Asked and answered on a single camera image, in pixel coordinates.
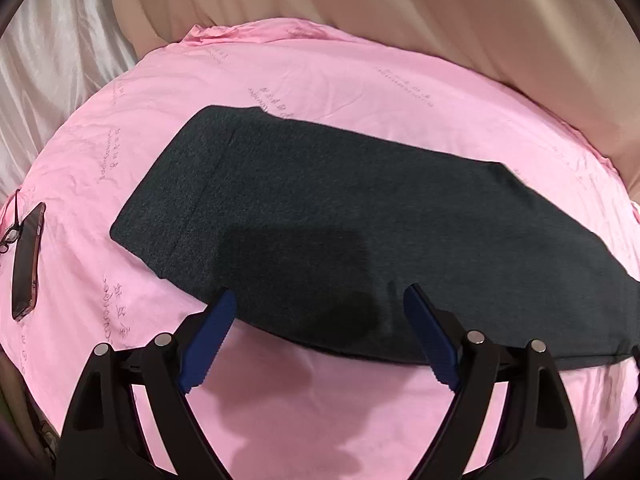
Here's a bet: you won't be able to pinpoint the black smartphone with brown case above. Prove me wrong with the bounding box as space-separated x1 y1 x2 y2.
11 202 47 321

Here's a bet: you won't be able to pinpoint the black phone lanyard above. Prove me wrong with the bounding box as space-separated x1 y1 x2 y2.
0 188 24 255

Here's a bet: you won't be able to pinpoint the pink bed sheet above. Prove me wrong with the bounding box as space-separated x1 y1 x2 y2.
1 18 639 479

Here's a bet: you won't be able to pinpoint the white satin curtain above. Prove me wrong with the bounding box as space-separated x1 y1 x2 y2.
1 0 137 197

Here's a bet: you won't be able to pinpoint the dark grey pants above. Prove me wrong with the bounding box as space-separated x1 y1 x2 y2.
110 106 639 370

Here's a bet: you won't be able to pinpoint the beige curtain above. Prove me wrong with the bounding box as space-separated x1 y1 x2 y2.
112 0 639 194

